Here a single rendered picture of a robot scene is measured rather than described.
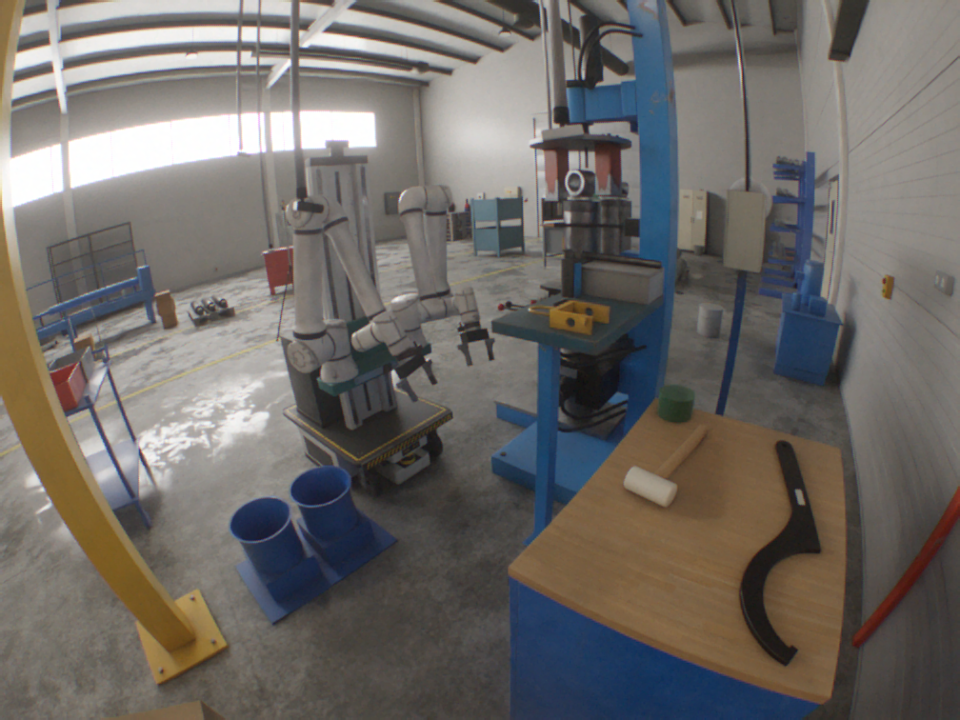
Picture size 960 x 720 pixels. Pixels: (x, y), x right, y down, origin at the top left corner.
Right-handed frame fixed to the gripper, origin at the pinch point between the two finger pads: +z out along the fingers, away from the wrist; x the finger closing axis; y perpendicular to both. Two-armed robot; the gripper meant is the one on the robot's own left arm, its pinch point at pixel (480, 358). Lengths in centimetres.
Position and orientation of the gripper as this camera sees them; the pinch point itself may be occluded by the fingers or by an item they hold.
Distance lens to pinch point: 187.0
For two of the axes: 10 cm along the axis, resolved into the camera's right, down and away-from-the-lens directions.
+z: 2.3, 9.7, 0.0
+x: 7.5, -1.8, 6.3
